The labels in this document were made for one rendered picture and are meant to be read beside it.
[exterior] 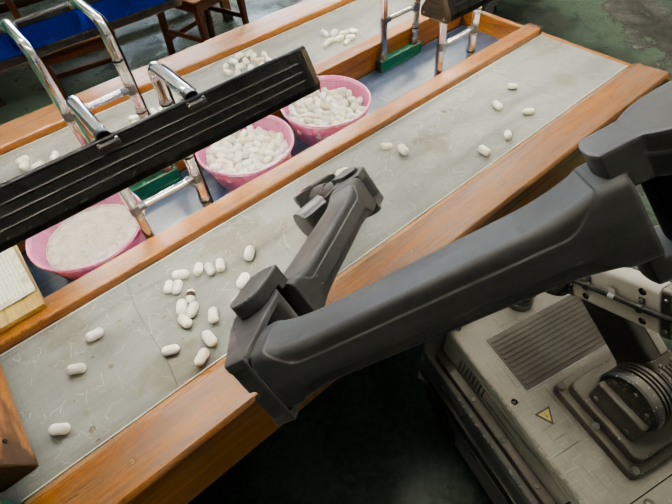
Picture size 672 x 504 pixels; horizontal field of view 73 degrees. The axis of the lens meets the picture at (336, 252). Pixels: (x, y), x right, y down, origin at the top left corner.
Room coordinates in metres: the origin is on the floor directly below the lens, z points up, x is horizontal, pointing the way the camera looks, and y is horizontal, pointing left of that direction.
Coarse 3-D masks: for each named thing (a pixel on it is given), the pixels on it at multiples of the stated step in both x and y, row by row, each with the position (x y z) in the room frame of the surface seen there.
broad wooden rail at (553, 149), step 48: (624, 96) 1.05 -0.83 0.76; (528, 144) 0.89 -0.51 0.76; (576, 144) 0.87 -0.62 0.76; (480, 192) 0.74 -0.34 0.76; (528, 192) 0.75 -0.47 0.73; (432, 240) 0.61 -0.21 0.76; (336, 288) 0.51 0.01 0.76; (192, 384) 0.35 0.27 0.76; (240, 384) 0.33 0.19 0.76; (144, 432) 0.27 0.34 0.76; (192, 432) 0.26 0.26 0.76; (240, 432) 0.28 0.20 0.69; (96, 480) 0.20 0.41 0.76; (144, 480) 0.19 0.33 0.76; (192, 480) 0.21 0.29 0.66
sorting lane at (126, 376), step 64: (512, 64) 1.31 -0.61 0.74; (576, 64) 1.28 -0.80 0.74; (384, 128) 1.05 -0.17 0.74; (448, 128) 1.02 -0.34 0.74; (512, 128) 0.99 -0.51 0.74; (384, 192) 0.80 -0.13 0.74; (448, 192) 0.78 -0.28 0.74; (192, 256) 0.66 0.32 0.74; (256, 256) 0.64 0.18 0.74; (64, 320) 0.52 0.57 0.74; (128, 320) 0.51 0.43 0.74; (192, 320) 0.49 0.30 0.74; (64, 384) 0.38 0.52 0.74; (128, 384) 0.37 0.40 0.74; (64, 448) 0.26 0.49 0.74
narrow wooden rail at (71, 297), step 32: (512, 32) 1.47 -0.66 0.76; (480, 64) 1.29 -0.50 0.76; (416, 96) 1.15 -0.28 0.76; (352, 128) 1.03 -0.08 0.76; (288, 160) 0.93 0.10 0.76; (320, 160) 0.92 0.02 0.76; (256, 192) 0.82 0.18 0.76; (192, 224) 0.73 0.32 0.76; (128, 256) 0.66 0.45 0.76; (160, 256) 0.66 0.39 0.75; (64, 288) 0.59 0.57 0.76; (96, 288) 0.58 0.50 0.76; (32, 320) 0.51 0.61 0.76; (0, 352) 0.46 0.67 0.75
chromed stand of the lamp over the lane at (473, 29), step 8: (480, 8) 1.36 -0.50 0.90; (472, 16) 1.37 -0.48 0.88; (440, 24) 1.28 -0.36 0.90; (472, 24) 1.36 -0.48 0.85; (440, 32) 1.28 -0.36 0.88; (464, 32) 1.34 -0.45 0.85; (472, 32) 1.35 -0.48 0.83; (440, 40) 1.27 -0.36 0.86; (448, 40) 1.30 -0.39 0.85; (456, 40) 1.32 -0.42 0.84; (472, 40) 1.36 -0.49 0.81; (440, 48) 1.27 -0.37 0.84; (472, 48) 1.36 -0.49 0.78; (440, 56) 1.27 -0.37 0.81; (440, 64) 1.27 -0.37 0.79; (440, 72) 1.27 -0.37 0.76
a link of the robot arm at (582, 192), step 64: (640, 128) 0.21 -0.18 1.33; (576, 192) 0.20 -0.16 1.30; (448, 256) 0.20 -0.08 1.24; (512, 256) 0.18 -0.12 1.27; (576, 256) 0.17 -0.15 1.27; (640, 256) 0.16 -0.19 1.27; (256, 320) 0.23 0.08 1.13; (320, 320) 0.20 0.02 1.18; (384, 320) 0.17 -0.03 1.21; (448, 320) 0.16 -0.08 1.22; (256, 384) 0.16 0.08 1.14; (320, 384) 0.16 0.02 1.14
